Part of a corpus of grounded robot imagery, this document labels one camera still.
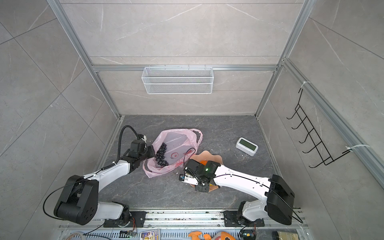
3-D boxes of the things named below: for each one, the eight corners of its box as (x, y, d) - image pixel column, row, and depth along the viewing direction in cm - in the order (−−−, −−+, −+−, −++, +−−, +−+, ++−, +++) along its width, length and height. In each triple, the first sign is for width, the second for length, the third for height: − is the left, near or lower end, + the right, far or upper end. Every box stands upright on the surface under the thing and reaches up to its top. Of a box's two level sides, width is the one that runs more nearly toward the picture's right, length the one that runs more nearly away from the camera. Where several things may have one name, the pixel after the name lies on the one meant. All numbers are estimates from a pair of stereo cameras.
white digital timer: (233, 146, 104) (234, 143, 100) (237, 139, 108) (239, 135, 104) (253, 158, 98) (255, 154, 94) (257, 150, 102) (259, 146, 98)
